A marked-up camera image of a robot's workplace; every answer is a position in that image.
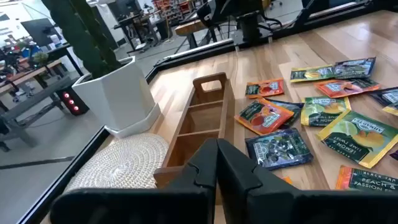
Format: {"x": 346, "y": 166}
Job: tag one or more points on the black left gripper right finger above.
{"x": 264, "y": 205}

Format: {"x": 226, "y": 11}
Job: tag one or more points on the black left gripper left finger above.
{"x": 186, "y": 202}

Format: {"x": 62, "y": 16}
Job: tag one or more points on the orange peach tea packet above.
{"x": 264, "y": 88}
{"x": 367, "y": 180}
{"x": 287, "y": 180}
{"x": 346, "y": 87}
{"x": 262, "y": 116}

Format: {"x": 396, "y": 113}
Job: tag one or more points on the dark blue blueberry tea packet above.
{"x": 387, "y": 96}
{"x": 278, "y": 148}
{"x": 354, "y": 68}
{"x": 395, "y": 155}
{"x": 293, "y": 109}

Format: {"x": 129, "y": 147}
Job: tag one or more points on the black background robot arm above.
{"x": 11, "y": 60}

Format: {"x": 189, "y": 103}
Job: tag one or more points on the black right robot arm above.
{"x": 248, "y": 26}

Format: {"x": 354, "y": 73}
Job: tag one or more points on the wooden tea organizer box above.
{"x": 199, "y": 119}

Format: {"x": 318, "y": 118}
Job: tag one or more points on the white woven round placemat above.
{"x": 118, "y": 161}

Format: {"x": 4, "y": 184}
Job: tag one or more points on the white hexagonal plant pot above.
{"x": 118, "y": 96}

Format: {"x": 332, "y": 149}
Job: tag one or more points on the computer tower with red lights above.
{"x": 73, "y": 102}

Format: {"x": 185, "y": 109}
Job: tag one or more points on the wooden bench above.
{"x": 189, "y": 28}

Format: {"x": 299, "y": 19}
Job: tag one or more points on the black desk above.
{"x": 136, "y": 28}

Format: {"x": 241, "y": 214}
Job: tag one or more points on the grey metal bench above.
{"x": 34, "y": 99}

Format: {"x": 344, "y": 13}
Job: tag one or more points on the green cactus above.
{"x": 84, "y": 40}

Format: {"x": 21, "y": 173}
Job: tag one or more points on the red shelf rack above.
{"x": 174, "y": 7}

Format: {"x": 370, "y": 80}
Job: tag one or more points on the wooden top desk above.
{"x": 28, "y": 74}

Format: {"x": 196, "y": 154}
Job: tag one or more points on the small green potted plant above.
{"x": 40, "y": 58}

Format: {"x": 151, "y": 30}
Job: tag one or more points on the white plastic tub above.
{"x": 55, "y": 39}

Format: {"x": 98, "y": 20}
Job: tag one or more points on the black computer monitor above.
{"x": 38, "y": 31}

